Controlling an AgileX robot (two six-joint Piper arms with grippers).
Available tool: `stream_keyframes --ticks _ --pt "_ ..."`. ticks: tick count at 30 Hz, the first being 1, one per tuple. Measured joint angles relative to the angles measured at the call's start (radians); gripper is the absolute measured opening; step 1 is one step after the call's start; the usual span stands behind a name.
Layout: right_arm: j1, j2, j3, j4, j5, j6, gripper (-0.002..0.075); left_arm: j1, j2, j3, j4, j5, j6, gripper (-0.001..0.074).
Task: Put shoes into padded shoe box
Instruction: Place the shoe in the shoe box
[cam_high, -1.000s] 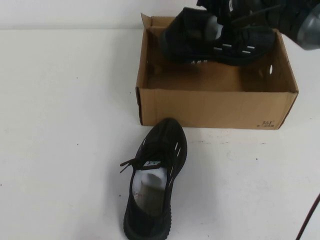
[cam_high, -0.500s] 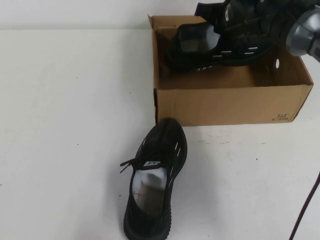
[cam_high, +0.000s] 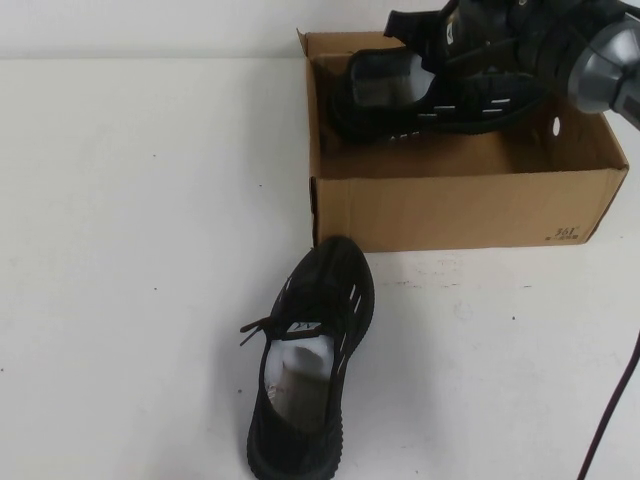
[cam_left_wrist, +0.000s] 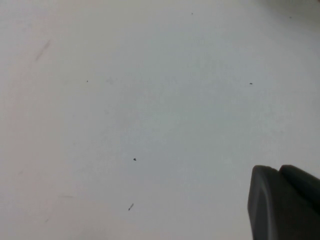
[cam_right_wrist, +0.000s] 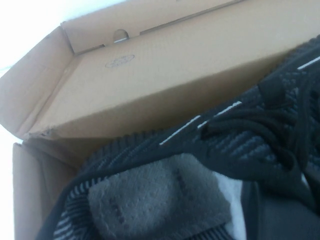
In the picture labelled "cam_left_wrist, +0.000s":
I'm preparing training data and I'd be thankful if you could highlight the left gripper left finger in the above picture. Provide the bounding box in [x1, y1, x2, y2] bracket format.
[246, 165, 320, 240]

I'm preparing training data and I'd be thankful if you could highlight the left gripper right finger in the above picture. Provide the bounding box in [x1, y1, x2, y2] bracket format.
[278, 164, 320, 210]

